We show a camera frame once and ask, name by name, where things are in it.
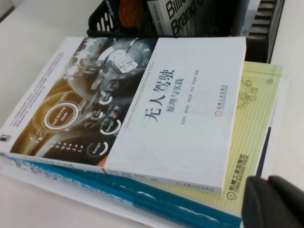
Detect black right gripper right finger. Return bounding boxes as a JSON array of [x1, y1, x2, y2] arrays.
[[266, 174, 304, 228]]

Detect white self-driving book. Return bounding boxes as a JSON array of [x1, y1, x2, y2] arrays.
[[0, 35, 247, 195]]

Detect blue book with white clouds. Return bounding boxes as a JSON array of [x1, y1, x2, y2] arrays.
[[0, 155, 243, 228]]

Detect black plastic book stand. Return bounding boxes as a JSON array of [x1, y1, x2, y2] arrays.
[[86, 0, 285, 64]]

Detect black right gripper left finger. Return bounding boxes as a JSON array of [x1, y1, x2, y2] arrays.
[[241, 175, 274, 228]]

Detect white orange ROS2 book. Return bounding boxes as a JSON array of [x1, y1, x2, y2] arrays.
[[238, 0, 262, 36]]

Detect dark purple book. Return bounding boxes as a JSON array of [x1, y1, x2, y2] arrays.
[[255, 127, 273, 178]]

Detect pale yellow book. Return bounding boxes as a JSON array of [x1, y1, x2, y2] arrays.
[[152, 60, 285, 218]]

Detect cyan and white book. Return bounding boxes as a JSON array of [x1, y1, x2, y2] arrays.
[[146, 0, 237, 38]]

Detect dark blue robotics book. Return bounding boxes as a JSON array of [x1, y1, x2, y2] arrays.
[[104, 0, 143, 31]]

